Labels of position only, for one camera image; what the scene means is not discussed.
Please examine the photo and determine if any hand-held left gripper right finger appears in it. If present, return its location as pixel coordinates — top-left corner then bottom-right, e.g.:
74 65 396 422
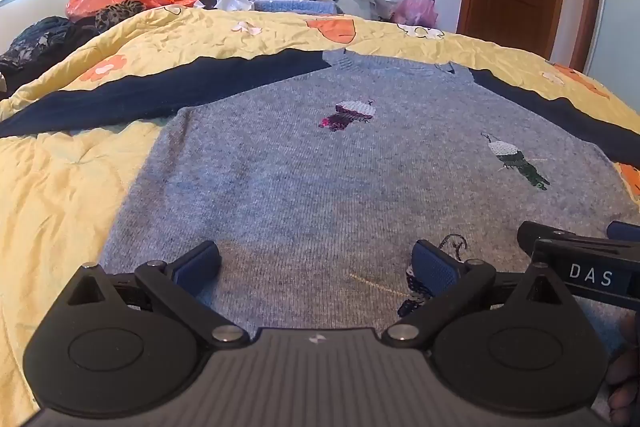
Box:
381 241 567 349

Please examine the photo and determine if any yellow floral quilt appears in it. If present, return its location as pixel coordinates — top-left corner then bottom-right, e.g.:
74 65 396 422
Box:
0 4 640 427

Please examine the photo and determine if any person's right hand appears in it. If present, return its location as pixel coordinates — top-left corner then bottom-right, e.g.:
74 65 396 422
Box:
606 313 640 427

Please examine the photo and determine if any light blue knit garment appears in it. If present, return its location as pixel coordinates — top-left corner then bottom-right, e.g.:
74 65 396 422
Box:
252 0 341 15

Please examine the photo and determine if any leopard print cloth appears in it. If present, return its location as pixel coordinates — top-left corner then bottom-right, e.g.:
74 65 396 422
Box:
95 0 148 32

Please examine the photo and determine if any pink plastic bag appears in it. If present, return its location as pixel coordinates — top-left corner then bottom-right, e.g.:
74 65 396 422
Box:
392 0 438 28

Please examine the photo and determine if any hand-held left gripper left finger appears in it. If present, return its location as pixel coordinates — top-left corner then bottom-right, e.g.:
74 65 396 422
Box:
67 241 251 348

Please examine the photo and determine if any dark floral cloth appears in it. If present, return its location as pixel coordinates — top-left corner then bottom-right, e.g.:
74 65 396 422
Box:
0 16 96 98

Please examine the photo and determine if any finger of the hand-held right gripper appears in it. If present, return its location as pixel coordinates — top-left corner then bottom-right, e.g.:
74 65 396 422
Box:
517 221 640 256
606 221 640 242

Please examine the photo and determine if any grey sweater with navy sleeves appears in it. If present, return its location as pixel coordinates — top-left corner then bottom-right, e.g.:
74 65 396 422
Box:
0 48 640 358

